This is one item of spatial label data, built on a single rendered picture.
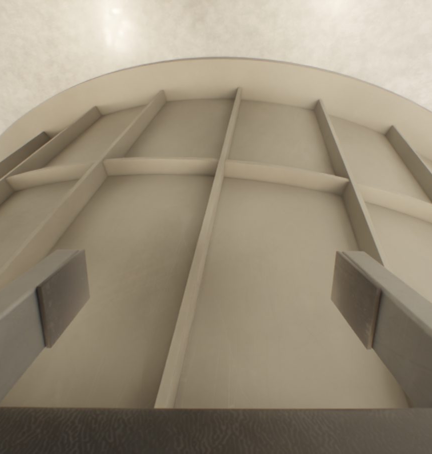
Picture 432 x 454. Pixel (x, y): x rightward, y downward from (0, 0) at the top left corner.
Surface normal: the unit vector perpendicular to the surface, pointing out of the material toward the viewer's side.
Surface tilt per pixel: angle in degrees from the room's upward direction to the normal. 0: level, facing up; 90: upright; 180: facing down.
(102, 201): 90
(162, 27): 0
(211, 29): 0
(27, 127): 0
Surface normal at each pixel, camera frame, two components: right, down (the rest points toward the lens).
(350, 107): -0.13, 0.62
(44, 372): -0.08, -0.78
